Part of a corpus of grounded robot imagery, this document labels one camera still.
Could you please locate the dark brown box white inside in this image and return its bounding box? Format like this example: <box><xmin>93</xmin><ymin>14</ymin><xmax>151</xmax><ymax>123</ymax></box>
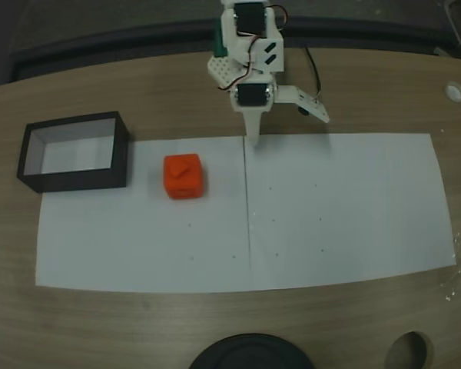
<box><xmin>16</xmin><ymin>111</ymin><xmax>131</xmax><ymax>194</ymax></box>

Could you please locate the orange cube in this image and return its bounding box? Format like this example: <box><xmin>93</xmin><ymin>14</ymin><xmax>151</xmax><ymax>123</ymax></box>
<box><xmin>162</xmin><ymin>153</ymin><xmax>210</xmax><ymax>201</ymax></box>

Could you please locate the black camera cable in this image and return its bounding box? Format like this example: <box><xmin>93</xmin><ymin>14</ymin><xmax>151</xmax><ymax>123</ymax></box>
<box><xmin>304</xmin><ymin>45</ymin><xmax>324</xmax><ymax>104</ymax></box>

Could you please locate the green clamp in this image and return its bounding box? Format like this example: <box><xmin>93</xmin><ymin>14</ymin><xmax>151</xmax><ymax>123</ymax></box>
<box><xmin>214</xmin><ymin>29</ymin><xmax>229</xmax><ymax>58</ymax></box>

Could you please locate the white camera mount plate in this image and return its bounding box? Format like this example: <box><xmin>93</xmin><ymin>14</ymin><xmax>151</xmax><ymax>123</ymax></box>
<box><xmin>275</xmin><ymin>85</ymin><xmax>332</xmax><ymax>125</ymax></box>

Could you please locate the white paper sheet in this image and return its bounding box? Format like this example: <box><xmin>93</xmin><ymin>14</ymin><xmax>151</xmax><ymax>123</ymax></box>
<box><xmin>35</xmin><ymin>135</ymin><xmax>252</xmax><ymax>296</ymax></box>
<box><xmin>243</xmin><ymin>132</ymin><xmax>458</xmax><ymax>290</ymax></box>

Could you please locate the white perforated base plate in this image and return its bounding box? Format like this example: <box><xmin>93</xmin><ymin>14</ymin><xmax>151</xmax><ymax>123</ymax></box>
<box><xmin>207</xmin><ymin>56</ymin><xmax>250</xmax><ymax>93</ymax></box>

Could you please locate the black round object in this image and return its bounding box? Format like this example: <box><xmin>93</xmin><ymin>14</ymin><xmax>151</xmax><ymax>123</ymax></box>
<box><xmin>187</xmin><ymin>333</ymin><xmax>317</xmax><ymax>369</ymax></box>

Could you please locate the small white round cap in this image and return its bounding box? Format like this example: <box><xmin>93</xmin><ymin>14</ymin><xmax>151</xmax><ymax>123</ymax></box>
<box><xmin>445</xmin><ymin>81</ymin><xmax>461</xmax><ymax>103</ymax></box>

